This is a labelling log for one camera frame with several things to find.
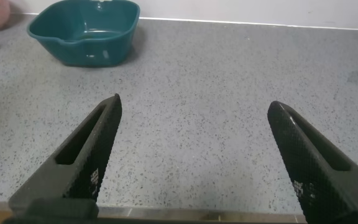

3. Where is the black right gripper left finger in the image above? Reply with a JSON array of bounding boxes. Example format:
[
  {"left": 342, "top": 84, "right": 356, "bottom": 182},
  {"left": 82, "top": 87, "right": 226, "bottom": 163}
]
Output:
[{"left": 3, "top": 93, "right": 123, "bottom": 223}]

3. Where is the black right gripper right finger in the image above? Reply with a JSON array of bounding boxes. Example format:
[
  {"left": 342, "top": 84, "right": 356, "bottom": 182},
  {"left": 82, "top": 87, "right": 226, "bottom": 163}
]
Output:
[{"left": 267, "top": 100, "right": 358, "bottom": 224}]

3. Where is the teal plastic basin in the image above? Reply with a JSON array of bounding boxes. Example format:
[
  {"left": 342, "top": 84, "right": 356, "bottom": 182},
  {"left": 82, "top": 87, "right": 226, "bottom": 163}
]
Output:
[{"left": 26, "top": 0, "right": 141, "bottom": 68}]

